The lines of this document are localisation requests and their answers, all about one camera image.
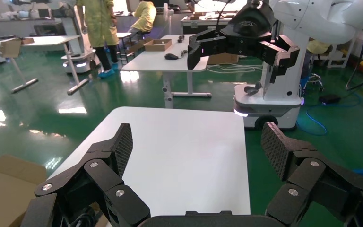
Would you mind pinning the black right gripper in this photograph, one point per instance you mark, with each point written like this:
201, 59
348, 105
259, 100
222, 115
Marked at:
247, 28

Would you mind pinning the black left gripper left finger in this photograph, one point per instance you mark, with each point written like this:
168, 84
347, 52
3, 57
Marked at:
106, 185

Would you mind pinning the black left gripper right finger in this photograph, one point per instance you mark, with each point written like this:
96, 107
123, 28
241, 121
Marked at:
313, 178

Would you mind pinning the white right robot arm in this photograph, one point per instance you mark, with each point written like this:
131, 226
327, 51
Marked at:
325, 15

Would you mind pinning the closed cardboard box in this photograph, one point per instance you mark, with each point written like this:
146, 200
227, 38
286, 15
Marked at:
222, 59

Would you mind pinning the open cardboard box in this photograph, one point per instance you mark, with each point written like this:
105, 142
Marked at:
11, 47
158, 47

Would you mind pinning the black equipment bench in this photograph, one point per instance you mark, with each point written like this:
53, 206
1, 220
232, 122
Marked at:
200, 28

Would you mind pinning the black computer mouse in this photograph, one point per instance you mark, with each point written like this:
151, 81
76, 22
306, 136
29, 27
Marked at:
170, 56

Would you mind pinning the round metal stool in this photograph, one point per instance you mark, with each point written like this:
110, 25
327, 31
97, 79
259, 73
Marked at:
315, 78

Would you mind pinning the black power adapter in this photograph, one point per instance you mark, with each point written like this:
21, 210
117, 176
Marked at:
329, 99

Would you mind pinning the white table with T-legs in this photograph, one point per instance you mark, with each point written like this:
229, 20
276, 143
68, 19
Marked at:
156, 61
50, 40

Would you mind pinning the large brown cardboard carton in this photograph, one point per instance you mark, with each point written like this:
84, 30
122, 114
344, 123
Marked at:
6, 188

